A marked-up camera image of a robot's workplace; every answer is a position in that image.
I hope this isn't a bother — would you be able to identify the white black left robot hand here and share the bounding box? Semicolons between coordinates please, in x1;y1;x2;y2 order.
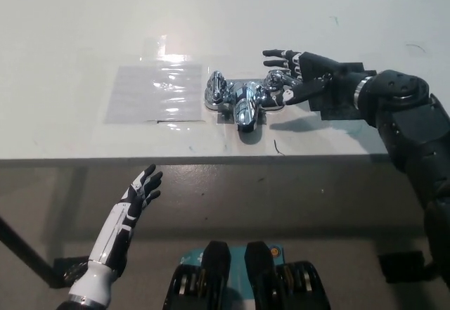
86;164;164;266

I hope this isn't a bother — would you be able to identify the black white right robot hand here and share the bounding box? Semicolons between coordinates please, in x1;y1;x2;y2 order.
262;49;363;107

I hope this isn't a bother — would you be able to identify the chrome lever faucet handle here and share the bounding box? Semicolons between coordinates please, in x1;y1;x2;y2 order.
264;70;295;96

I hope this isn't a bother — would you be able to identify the chrome faucet base with spout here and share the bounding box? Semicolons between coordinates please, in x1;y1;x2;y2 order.
203;77;283;134

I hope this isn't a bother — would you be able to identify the black tape patch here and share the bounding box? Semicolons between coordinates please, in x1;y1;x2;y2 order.
308;62;374;121

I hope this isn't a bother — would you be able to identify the black table foot plate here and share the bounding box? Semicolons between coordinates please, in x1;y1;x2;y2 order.
51;255;89;289
377;250;428;285

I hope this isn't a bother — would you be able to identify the black diagonal table brace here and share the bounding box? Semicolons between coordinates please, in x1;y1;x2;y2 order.
0;216;59;289

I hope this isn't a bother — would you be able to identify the clear plastic sheet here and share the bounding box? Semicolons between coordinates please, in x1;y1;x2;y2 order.
104;64;206;125

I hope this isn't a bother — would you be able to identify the clear glossy tape strip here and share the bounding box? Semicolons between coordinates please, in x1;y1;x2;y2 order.
139;34;193;129

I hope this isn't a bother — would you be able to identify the chrome short faucet handle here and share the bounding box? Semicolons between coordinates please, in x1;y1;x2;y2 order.
208;70;226;105

